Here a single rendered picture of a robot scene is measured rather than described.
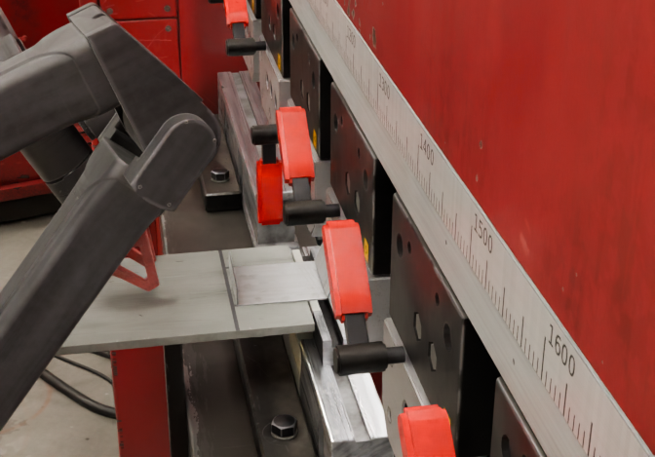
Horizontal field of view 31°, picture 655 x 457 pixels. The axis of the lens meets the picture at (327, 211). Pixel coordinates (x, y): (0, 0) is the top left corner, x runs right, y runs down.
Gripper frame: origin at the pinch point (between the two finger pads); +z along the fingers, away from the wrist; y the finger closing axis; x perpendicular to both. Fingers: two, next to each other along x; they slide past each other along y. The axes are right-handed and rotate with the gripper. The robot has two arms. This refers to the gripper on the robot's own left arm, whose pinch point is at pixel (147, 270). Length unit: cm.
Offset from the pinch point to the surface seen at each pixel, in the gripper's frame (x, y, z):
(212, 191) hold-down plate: -3.2, 46.3, 16.9
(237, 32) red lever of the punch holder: -21.0, 6.7, -14.8
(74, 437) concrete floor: 66, 115, 82
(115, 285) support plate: 4.7, 3.4, 1.2
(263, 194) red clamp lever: -16.5, -15.8, -8.1
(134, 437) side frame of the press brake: 44, 85, 71
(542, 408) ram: -28, -75, -22
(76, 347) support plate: 8.4, -8.4, -0.8
